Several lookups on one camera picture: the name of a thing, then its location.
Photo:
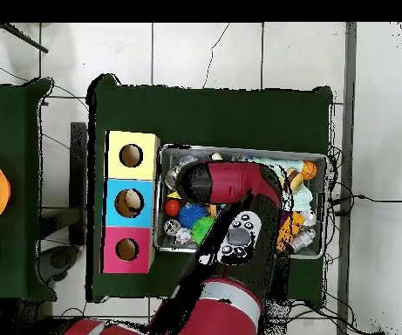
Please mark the toy hamburger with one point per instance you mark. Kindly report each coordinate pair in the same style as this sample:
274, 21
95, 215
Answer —
296, 181

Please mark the shallow mesh bin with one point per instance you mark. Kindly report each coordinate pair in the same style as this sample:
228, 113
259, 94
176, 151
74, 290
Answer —
167, 244

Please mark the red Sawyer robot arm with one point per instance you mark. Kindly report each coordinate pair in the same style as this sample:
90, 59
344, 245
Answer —
228, 181

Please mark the small orange basketball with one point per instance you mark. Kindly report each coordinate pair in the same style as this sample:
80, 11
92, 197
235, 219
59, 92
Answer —
309, 170

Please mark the crumpled paper ball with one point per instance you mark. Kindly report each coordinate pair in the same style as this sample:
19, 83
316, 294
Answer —
183, 236

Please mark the wooden box with three holes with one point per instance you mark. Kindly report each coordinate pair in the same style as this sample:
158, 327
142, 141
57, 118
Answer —
144, 216

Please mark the blue spiky ball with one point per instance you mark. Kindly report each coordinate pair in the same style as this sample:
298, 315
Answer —
192, 214

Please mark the dark green table cloth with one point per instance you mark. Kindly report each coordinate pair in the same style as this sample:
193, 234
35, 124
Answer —
214, 118
5, 122

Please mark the green spiky ball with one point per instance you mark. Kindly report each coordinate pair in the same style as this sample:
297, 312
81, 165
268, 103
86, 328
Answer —
202, 228

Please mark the silver drink can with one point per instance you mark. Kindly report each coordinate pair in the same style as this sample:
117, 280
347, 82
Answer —
171, 226

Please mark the orange toy brick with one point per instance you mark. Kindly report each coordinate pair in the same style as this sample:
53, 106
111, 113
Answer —
291, 226

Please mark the mint green cloth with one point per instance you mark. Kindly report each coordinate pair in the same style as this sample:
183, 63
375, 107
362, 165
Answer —
303, 200

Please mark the red ball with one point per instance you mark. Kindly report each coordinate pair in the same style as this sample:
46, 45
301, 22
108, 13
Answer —
172, 208

